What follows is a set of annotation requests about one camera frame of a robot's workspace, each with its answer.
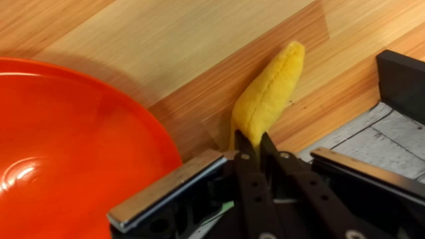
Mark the black block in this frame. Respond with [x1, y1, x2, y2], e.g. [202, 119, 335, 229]
[375, 48, 425, 127]

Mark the wooden butcher block board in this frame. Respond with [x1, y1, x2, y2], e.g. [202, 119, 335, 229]
[0, 0, 425, 164]

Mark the red round plastic plate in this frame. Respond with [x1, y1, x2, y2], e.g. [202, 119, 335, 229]
[0, 56, 185, 239]

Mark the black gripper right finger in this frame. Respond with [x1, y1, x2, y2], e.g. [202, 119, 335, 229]
[259, 132, 425, 239]

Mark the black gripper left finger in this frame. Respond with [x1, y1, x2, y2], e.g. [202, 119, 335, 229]
[105, 129, 285, 239]

